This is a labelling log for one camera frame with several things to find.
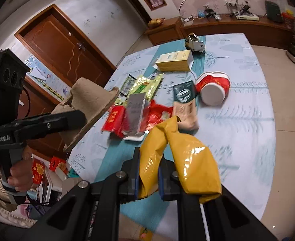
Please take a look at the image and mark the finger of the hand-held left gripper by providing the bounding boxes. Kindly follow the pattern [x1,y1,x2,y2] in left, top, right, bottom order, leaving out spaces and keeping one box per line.
[10,110,88,141]

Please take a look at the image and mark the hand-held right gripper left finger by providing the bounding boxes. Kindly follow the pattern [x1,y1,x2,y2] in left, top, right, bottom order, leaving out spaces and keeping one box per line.
[19,147,141,241]

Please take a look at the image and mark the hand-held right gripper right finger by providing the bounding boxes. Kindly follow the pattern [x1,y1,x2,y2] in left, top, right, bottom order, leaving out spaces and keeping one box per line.
[158,155,280,241]

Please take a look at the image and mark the yellow plastic mailer bag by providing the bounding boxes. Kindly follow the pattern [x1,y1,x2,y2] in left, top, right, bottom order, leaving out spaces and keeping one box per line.
[137,115,222,205]

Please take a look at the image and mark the grey pulp egg carton piece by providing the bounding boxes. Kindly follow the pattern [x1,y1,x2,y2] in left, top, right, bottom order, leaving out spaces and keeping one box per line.
[51,77,120,152]

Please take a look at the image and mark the yellow-green foil packet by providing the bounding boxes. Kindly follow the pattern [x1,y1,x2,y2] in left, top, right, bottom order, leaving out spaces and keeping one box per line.
[134,75,153,94]
[147,73,164,101]

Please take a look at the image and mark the person's left hand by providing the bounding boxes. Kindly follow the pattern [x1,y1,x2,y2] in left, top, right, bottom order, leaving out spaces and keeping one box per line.
[9,153,34,194]

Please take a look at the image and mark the brown wooden door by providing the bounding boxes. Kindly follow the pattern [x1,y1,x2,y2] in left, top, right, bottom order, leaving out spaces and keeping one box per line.
[14,4,116,82]
[17,78,71,161]

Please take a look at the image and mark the red cardboard packet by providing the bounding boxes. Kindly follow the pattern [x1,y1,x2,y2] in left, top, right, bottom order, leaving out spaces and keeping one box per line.
[102,105,128,134]

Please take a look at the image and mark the red printed bag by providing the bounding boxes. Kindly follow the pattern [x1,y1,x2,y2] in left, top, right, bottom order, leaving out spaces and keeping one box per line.
[32,159,50,184]

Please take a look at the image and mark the silver grey carton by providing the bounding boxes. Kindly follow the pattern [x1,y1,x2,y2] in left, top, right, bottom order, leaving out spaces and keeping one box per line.
[126,93,148,134]

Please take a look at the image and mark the red foil wrapper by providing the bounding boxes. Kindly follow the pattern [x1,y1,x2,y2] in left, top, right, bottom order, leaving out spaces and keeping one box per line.
[146,100,174,131]

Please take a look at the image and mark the tree print tablecloth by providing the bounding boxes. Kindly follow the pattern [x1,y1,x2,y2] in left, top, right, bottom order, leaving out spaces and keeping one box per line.
[67,33,276,231]

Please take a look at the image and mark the dark green round-logo packet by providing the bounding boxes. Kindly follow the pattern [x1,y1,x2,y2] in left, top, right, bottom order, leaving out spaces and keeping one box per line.
[173,81,197,103]

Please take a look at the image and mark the red and white paper cup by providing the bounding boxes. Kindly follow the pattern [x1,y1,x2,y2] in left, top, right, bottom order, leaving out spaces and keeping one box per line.
[195,71,231,106]

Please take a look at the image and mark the yellow cardboard box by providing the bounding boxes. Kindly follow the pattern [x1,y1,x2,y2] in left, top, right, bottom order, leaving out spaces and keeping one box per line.
[155,50,194,72]

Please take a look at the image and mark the small wooden cabinet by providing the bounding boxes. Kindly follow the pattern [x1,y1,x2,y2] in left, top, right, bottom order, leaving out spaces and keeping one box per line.
[144,17,185,46]

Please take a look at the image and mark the fruit bowl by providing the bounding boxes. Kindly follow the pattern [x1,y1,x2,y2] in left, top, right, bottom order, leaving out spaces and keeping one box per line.
[148,17,165,28]

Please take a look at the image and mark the crumpled white carton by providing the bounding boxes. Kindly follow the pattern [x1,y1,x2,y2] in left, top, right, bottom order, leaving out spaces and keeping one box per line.
[185,33,205,53]

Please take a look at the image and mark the long wooden cabinet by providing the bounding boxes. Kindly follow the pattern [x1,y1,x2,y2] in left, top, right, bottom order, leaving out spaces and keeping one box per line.
[180,15,295,53]

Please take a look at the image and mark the black gadgets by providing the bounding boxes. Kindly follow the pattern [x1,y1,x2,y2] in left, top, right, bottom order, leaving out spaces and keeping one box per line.
[204,5,222,22]

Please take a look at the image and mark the flat white device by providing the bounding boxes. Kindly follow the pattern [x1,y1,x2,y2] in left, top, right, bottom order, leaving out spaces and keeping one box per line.
[235,14,260,21]

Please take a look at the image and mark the white power strip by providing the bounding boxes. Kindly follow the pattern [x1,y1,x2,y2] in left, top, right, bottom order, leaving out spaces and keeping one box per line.
[224,0,246,7]

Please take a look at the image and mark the black appliance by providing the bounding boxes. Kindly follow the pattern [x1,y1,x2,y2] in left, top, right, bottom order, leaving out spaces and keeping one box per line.
[264,0,284,22]

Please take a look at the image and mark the orange plastic basket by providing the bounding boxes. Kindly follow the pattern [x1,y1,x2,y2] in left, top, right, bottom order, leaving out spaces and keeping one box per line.
[283,10,295,29]

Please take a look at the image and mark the black cable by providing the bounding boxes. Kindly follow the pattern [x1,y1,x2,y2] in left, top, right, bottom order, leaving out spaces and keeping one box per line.
[21,87,32,118]

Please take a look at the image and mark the wall poster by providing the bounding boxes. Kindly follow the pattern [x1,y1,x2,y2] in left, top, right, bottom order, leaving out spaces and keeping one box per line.
[24,54,71,102]

